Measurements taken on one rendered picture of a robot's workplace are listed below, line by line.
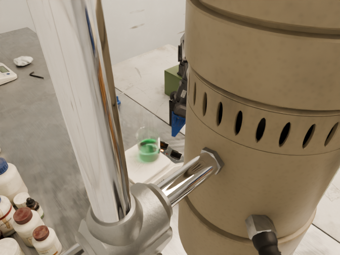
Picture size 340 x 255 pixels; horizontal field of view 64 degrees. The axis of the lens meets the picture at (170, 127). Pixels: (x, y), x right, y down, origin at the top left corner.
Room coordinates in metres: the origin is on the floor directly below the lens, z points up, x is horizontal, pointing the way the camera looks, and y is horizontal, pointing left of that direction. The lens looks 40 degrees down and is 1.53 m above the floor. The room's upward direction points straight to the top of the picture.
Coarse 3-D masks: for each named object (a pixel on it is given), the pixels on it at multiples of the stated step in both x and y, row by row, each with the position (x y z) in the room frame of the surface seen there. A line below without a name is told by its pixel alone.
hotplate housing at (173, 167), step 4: (172, 164) 0.51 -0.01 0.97; (176, 164) 0.51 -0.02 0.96; (180, 164) 0.53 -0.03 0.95; (164, 168) 0.49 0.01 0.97; (168, 168) 0.49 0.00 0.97; (172, 168) 0.50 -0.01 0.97; (176, 168) 0.51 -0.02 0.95; (160, 172) 0.48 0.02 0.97; (164, 172) 0.48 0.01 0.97; (168, 172) 0.49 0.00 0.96; (172, 172) 0.50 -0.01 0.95; (156, 176) 0.47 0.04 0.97; (160, 176) 0.47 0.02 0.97; (164, 176) 0.48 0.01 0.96; (168, 176) 0.49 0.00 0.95; (152, 180) 0.45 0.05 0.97; (156, 180) 0.46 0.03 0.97; (160, 180) 0.47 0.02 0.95; (132, 184) 0.44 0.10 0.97; (156, 184) 0.45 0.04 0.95
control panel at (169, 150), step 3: (168, 147) 0.61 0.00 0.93; (165, 150) 0.58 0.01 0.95; (168, 150) 0.59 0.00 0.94; (171, 150) 0.59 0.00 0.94; (162, 153) 0.56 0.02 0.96; (168, 153) 0.57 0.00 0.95; (168, 156) 0.55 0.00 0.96; (183, 156) 0.58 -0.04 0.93; (171, 159) 0.53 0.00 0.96; (174, 159) 0.54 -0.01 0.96; (180, 159) 0.55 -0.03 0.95; (183, 159) 0.55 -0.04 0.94; (174, 162) 0.52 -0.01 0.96; (177, 162) 0.52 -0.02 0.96; (180, 162) 0.53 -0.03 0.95
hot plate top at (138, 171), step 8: (136, 144) 0.57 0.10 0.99; (128, 152) 0.54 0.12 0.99; (136, 152) 0.54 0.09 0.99; (160, 152) 0.54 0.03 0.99; (128, 160) 0.50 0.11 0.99; (136, 160) 0.50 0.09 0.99; (160, 160) 0.50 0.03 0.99; (168, 160) 0.50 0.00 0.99; (128, 168) 0.48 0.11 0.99; (136, 168) 0.48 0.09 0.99; (144, 168) 0.48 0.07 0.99; (152, 168) 0.48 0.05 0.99; (160, 168) 0.48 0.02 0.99; (136, 176) 0.45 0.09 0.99; (144, 176) 0.45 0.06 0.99; (152, 176) 0.45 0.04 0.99
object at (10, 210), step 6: (0, 198) 0.37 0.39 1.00; (6, 198) 0.38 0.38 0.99; (0, 204) 0.36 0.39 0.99; (6, 204) 0.37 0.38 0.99; (0, 210) 0.35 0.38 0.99; (6, 210) 0.36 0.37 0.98; (12, 210) 0.37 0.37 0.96; (0, 216) 0.34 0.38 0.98; (6, 216) 0.35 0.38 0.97; (12, 216) 0.36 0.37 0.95; (0, 222) 0.34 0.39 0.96; (6, 222) 0.35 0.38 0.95; (12, 222) 0.35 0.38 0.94; (0, 228) 0.34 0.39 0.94; (6, 228) 0.34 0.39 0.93; (12, 228) 0.35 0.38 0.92; (6, 234) 0.34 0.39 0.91
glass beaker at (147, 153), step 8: (144, 128) 0.55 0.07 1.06; (152, 128) 0.55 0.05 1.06; (136, 136) 0.52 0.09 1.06; (144, 136) 0.55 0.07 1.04; (152, 136) 0.55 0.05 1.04; (144, 144) 0.49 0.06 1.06; (152, 144) 0.49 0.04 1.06; (144, 152) 0.49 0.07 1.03; (152, 152) 0.49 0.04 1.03; (144, 160) 0.49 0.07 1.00; (152, 160) 0.49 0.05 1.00
